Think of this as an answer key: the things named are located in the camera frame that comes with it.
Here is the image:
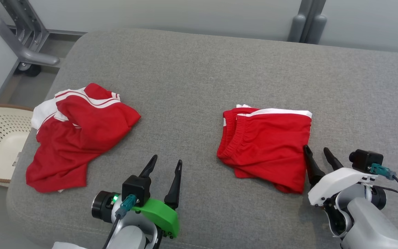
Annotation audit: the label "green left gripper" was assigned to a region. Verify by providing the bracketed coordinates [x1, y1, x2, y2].
[130, 155, 183, 239]

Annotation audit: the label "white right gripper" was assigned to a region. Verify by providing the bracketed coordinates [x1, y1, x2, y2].
[303, 145, 376, 208]

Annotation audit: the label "red shorts with white stripe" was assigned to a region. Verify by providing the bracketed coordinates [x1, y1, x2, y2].
[217, 104, 313, 194]

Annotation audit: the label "red T-shirt with white sleeves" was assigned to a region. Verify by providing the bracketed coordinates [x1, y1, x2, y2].
[26, 83, 141, 193]

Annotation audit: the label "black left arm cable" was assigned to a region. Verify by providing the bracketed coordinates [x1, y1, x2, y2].
[102, 194, 138, 249]

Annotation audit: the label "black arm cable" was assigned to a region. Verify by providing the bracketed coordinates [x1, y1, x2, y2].
[102, 194, 138, 249]
[370, 163, 398, 244]

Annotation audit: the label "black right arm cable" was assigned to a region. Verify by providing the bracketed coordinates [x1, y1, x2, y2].
[370, 163, 398, 244]

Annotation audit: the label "grey metal post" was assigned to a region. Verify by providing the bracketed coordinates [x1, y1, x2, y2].
[288, 0, 328, 45]

